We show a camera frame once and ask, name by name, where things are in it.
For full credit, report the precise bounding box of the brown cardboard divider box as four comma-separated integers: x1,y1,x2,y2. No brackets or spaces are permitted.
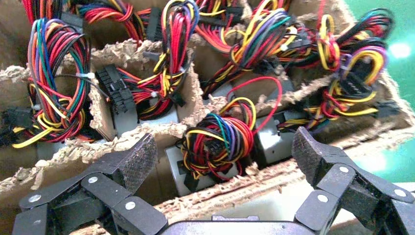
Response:
0,0,415,235

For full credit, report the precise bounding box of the upper centre wire bundle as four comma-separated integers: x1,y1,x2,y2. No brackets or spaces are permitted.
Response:
201,0,314,98

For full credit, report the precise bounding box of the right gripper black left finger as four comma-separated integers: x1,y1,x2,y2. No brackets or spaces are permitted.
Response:
12,133,169,235

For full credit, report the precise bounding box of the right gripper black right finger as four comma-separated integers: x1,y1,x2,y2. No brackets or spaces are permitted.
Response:
291,126,415,235

